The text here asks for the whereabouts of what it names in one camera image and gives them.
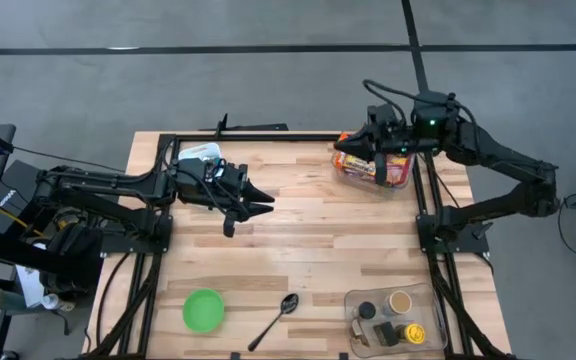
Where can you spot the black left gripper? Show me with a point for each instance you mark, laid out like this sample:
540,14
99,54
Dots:
213,187

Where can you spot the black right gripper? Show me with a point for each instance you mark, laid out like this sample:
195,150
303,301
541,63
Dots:
393,137

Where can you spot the orange ramen packet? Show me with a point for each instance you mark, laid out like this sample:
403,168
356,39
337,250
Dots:
338,161

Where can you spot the black metal spoon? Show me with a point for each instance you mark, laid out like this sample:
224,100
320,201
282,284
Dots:
289,302

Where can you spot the spice jar black lid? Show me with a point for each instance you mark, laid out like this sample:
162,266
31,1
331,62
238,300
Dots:
366,311

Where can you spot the tan lid cylinder can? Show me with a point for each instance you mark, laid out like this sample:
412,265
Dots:
399,302

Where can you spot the brown pouch white label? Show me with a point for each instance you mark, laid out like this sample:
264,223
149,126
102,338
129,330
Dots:
358,331

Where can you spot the green black pepper tin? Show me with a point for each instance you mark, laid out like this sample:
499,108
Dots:
385,334

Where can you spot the dark bottle yellow cap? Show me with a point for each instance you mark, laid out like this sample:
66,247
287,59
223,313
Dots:
413,333

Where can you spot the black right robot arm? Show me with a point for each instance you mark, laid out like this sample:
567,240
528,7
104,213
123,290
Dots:
493,150

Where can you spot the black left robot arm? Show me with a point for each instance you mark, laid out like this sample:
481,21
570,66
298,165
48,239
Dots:
93,182

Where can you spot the clear plastic container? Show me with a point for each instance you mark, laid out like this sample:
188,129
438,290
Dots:
433,340
363,184

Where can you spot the white plastic bin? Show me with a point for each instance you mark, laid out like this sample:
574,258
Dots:
200,150

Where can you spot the green plastic bowl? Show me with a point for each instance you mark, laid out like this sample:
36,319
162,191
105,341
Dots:
203,311

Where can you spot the white paper sheet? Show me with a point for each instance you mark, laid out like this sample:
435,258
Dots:
30,285

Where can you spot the black box white lettering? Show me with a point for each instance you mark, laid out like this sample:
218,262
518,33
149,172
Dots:
13,200

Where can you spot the black aluminium table frame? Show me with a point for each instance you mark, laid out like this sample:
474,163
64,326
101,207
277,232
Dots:
293,137

